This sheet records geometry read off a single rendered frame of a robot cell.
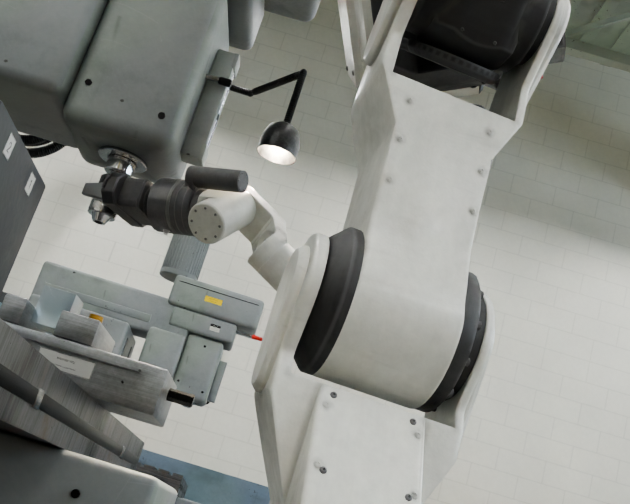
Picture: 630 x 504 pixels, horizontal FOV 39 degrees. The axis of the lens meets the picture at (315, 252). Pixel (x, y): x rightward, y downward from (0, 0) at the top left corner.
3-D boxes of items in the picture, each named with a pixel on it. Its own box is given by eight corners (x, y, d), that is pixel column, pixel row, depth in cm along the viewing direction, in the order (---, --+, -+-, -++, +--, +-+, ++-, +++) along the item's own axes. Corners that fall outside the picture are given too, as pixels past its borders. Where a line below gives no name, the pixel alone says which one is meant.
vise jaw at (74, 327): (107, 365, 144) (116, 341, 145) (91, 346, 130) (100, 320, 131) (72, 354, 144) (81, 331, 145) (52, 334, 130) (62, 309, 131)
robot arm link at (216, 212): (200, 225, 147) (260, 233, 142) (163, 245, 138) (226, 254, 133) (195, 158, 143) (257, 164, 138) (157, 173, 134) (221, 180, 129)
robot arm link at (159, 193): (151, 192, 153) (210, 199, 148) (132, 243, 150) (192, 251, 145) (112, 157, 142) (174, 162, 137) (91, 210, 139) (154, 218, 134)
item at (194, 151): (203, 168, 153) (240, 65, 159) (202, 159, 149) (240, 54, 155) (181, 162, 153) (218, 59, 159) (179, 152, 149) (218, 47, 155)
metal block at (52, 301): (70, 339, 140) (83, 303, 142) (62, 330, 134) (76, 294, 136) (39, 329, 140) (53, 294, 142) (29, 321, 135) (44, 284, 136)
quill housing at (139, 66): (179, 195, 160) (233, 46, 170) (169, 148, 140) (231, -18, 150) (78, 165, 160) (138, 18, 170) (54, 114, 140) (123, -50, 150)
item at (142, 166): (149, 178, 154) (150, 174, 154) (143, 158, 146) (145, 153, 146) (102, 164, 154) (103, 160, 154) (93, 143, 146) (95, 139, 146)
